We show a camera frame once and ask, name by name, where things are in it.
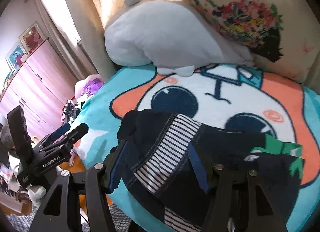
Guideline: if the cream floral printed pillow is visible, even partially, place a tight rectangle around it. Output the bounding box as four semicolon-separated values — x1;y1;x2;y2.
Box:
166;0;320;84

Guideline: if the framed blue picture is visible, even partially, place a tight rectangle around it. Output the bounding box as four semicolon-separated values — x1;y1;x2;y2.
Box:
5;42;27;72

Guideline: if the pink wooden wardrobe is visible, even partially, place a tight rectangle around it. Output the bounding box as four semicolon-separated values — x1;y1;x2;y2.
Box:
0;39;80;143

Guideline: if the teal cartoon printed blanket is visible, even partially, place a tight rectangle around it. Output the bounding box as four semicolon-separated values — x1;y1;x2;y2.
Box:
75;63;320;232

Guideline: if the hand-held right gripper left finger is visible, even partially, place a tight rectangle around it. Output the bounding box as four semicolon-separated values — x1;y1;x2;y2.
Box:
29;140;128;232

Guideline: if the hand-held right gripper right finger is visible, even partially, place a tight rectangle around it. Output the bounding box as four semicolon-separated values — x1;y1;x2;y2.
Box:
187;141;288;232

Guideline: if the framed red flower picture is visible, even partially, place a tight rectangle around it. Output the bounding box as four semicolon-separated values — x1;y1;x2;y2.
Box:
19;22;49;53

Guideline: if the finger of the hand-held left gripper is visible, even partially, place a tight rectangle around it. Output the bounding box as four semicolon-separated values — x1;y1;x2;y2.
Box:
46;124;72;142
62;123;89;146

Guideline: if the purple cloth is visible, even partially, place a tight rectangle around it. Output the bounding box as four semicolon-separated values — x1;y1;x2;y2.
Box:
82;78;104;96

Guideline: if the light curtain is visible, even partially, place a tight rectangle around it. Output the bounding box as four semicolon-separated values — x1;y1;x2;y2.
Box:
32;0;100;81

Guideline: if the grey plush pillow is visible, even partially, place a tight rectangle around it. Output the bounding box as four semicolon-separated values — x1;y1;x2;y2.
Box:
104;0;256;76

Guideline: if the dark navy pants striped lining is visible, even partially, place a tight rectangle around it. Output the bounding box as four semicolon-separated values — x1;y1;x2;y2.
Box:
117;110;306;232

